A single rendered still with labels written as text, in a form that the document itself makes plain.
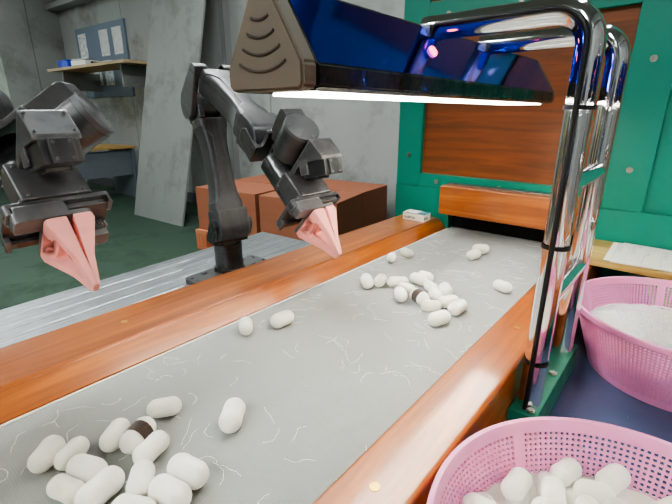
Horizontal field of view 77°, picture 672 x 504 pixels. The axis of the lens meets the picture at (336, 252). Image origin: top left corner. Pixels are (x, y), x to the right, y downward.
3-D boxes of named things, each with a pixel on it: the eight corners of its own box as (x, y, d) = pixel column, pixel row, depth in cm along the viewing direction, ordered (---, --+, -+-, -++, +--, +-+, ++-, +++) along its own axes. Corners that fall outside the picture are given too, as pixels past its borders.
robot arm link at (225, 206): (251, 235, 93) (223, 84, 90) (223, 241, 89) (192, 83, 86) (240, 236, 98) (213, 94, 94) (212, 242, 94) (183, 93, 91)
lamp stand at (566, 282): (385, 381, 58) (401, 14, 44) (450, 327, 72) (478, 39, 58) (530, 449, 46) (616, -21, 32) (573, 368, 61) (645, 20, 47)
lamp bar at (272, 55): (227, 93, 33) (219, -14, 30) (506, 104, 78) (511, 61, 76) (301, 89, 28) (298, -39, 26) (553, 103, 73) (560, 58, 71)
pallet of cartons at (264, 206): (190, 246, 339) (183, 185, 324) (275, 222, 415) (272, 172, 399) (325, 285, 263) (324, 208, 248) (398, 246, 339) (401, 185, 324)
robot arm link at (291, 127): (334, 138, 66) (302, 85, 70) (288, 141, 61) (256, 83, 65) (307, 186, 75) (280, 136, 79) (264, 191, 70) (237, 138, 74)
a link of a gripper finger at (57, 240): (147, 257, 45) (108, 193, 48) (74, 276, 40) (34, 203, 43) (135, 290, 50) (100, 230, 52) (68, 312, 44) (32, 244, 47)
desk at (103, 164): (143, 197, 536) (136, 145, 516) (37, 214, 445) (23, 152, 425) (118, 192, 571) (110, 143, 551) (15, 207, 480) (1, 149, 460)
